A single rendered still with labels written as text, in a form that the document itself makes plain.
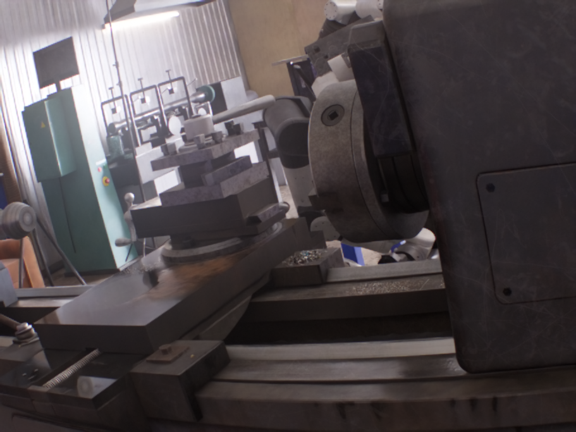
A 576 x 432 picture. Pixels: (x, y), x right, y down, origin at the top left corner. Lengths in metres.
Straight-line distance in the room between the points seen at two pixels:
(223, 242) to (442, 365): 0.64
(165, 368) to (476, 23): 0.69
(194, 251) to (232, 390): 0.46
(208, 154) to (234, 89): 5.69
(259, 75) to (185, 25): 1.31
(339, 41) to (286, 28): 7.20
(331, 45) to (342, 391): 1.08
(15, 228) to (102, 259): 4.25
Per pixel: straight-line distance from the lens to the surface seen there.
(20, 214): 1.71
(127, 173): 5.95
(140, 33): 8.03
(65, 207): 6.02
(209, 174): 1.47
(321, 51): 1.92
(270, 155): 5.42
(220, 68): 9.08
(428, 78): 0.86
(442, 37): 0.85
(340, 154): 1.07
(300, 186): 1.91
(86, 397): 1.15
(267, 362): 1.19
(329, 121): 1.09
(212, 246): 1.52
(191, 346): 1.23
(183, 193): 1.55
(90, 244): 5.99
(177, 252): 1.56
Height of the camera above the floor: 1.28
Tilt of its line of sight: 13 degrees down
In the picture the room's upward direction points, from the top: 14 degrees counter-clockwise
